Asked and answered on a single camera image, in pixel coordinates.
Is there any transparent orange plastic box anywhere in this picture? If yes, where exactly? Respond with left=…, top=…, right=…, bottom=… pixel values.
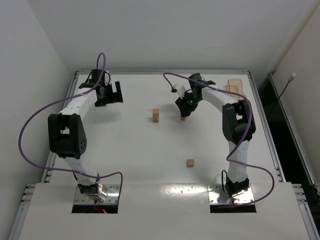
left=225, top=79, right=246, bottom=101

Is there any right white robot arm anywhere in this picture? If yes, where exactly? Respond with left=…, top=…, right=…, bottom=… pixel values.
left=171, top=73, right=256, bottom=197

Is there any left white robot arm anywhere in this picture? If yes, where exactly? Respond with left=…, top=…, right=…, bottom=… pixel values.
left=48, top=69, right=123, bottom=202

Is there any wooden cube lettered H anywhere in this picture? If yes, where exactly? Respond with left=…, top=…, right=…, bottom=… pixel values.
left=186, top=159, right=195, bottom=168

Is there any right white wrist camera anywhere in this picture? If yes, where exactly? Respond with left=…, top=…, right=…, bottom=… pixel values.
left=171, top=84, right=187, bottom=99

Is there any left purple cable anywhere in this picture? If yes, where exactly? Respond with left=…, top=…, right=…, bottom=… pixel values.
left=18, top=52, right=123, bottom=198

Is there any purple cable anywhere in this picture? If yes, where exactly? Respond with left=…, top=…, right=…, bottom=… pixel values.
left=18, top=52, right=123, bottom=198
left=162, top=72, right=276, bottom=208

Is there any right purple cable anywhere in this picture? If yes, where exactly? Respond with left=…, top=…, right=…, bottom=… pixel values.
left=162, top=72, right=276, bottom=208

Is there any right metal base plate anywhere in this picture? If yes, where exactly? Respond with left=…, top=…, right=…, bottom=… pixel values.
left=207, top=184, right=255, bottom=206

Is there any metal base plate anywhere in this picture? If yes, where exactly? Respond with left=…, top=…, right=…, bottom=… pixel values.
left=73, top=184, right=120, bottom=206
left=207, top=184, right=255, bottom=206

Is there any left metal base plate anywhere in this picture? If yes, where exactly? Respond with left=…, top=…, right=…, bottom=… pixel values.
left=73, top=184, right=120, bottom=206

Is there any black wall cable white plug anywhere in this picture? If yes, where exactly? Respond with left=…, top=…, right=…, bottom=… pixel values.
left=266, top=72, right=296, bottom=119

